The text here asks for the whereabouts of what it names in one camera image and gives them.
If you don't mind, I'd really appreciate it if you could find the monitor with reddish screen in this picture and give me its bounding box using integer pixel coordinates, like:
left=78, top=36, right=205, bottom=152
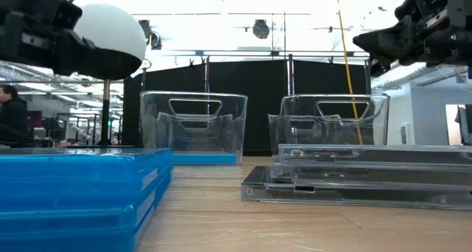
left=26, top=110, right=44, bottom=128

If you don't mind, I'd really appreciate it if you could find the white globe lamp black base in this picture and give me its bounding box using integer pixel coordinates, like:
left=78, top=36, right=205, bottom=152
left=68, top=3, right=148, bottom=150

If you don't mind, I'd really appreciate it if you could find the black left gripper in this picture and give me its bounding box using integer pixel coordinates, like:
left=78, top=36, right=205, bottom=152
left=0, top=0, right=97, bottom=76

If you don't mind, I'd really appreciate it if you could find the dark round ceiling fixture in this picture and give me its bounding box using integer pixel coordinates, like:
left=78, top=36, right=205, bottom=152
left=252, top=18, right=271, bottom=40

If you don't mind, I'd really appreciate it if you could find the dark monitor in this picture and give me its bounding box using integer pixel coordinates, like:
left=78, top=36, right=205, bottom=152
left=457, top=104, right=472, bottom=146

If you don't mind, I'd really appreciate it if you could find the person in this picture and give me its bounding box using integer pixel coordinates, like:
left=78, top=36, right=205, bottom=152
left=0, top=85, right=29, bottom=147

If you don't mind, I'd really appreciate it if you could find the yellow cable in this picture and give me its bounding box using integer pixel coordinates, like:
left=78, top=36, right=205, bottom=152
left=333, top=0, right=365, bottom=146

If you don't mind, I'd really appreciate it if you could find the clear plastic bin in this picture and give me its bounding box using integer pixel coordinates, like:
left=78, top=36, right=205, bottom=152
left=139, top=91, right=249, bottom=166
left=268, top=93, right=391, bottom=163

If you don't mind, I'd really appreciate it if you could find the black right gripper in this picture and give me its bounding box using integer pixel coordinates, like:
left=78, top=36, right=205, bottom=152
left=353, top=0, right=472, bottom=78

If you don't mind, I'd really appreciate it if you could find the white wall box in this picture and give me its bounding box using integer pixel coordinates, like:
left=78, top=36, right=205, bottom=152
left=400, top=122, right=411, bottom=146

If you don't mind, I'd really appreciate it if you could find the black backdrop panel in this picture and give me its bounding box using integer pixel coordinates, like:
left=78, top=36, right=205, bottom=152
left=123, top=59, right=372, bottom=157

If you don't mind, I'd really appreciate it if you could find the black ceiling spotlight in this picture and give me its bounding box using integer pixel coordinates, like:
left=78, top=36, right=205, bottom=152
left=139, top=19, right=163, bottom=50

